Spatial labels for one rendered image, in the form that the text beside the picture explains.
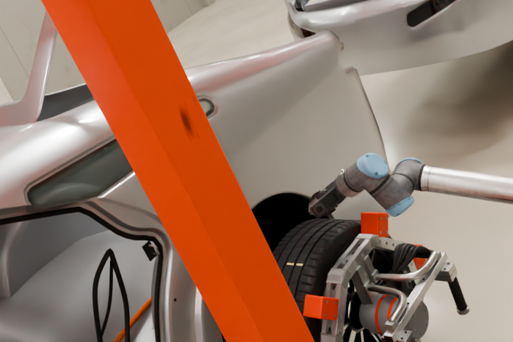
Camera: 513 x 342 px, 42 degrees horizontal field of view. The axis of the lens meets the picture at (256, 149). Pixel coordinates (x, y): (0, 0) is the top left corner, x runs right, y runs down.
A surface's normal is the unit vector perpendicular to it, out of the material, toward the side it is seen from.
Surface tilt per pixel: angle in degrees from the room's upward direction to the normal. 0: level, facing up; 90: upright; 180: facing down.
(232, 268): 90
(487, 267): 0
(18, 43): 90
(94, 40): 90
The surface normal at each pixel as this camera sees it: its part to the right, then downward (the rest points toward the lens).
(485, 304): -0.39, -0.85
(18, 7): 0.79, -0.11
